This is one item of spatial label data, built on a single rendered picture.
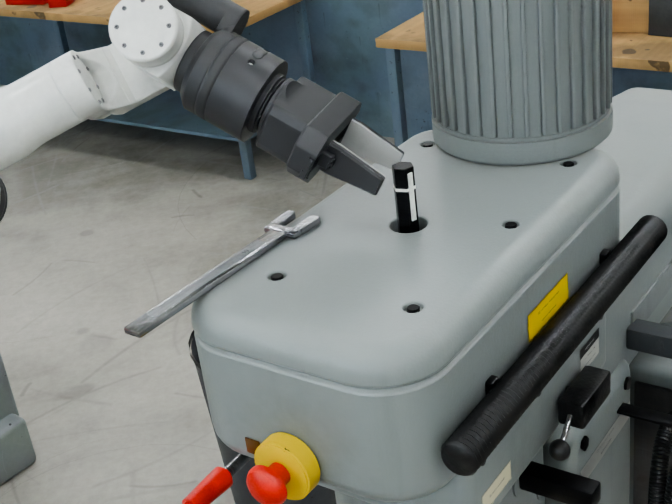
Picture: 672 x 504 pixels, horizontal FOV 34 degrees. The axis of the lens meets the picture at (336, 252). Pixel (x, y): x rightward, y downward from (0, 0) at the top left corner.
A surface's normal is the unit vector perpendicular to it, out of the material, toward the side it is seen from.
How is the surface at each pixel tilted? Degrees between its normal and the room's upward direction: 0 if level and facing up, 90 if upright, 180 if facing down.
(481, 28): 90
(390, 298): 0
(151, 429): 0
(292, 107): 30
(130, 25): 60
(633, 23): 90
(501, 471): 90
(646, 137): 0
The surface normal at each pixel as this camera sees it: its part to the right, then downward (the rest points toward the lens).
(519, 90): -0.15, 0.47
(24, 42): -0.56, 0.44
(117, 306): -0.11, -0.88
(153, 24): -0.07, -0.04
